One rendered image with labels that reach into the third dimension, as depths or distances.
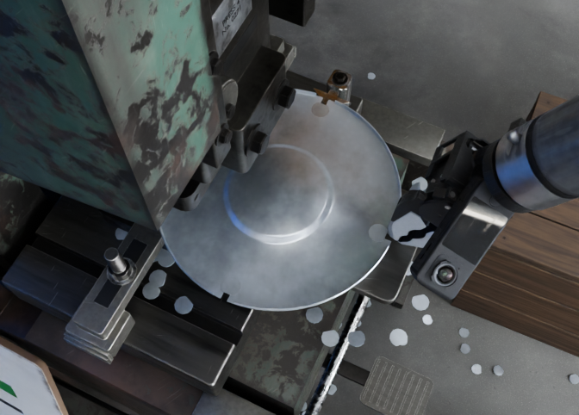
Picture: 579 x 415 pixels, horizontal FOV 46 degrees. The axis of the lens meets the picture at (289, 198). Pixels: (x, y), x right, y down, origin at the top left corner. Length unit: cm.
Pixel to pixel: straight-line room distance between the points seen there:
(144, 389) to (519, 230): 75
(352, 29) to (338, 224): 126
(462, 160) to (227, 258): 28
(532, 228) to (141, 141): 102
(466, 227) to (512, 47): 144
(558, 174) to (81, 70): 37
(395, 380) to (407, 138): 54
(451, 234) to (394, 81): 129
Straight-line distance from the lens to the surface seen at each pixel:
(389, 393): 138
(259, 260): 78
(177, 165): 48
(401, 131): 104
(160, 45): 39
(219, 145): 56
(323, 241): 78
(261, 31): 68
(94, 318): 81
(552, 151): 56
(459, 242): 64
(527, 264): 134
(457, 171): 67
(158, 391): 91
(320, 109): 87
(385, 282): 78
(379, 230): 79
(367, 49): 196
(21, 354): 101
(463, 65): 197
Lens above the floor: 150
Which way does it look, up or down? 63 degrees down
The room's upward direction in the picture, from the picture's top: straight up
